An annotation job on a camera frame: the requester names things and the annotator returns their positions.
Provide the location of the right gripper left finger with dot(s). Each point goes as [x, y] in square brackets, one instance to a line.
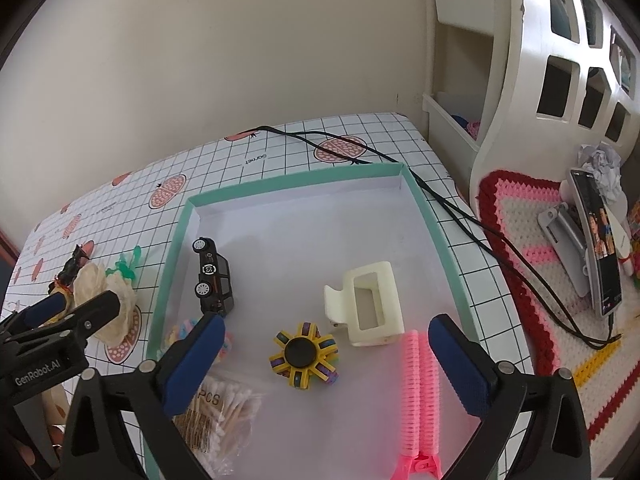
[96, 442]

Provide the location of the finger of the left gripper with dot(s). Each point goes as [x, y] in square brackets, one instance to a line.
[45, 309]
[95, 312]

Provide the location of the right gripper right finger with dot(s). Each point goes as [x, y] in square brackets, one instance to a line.
[555, 444]

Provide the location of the black claw hair clip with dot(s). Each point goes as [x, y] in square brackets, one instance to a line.
[80, 256]

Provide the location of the cream lace scrunchie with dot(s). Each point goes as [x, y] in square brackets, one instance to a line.
[90, 282]

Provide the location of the bag of cotton swabs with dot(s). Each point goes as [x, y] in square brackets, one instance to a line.
[218, 422]

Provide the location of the black toy car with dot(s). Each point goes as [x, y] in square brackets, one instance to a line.
[213, 288]

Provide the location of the pink hair roller clip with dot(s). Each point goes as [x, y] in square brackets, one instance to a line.
[419, 409]

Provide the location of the yellow sunflower fidget spinner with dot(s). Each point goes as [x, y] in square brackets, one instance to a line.
[305, 356]

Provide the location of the cream claw hair clip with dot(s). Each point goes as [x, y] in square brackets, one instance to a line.
[367, 306]

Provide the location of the yellow snack packet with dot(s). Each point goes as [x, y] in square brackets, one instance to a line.
[55, 403]

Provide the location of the crocheted red pink mat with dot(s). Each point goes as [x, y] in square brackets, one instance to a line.
[607, 380]

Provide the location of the white grid tablecloth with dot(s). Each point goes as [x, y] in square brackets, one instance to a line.
[143, 208]

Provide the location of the grey phone stand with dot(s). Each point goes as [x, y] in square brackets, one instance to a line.
[568, 243]

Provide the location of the smartphone on stand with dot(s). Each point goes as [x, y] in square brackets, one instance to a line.
[601, 258]

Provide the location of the green shallow tray box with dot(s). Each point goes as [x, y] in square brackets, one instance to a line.
[285, 239]

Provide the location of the crumpled white paper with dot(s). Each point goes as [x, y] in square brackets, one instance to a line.
[604, 163]

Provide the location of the white bedside shelf unit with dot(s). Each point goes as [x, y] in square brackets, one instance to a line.
[521, 85]

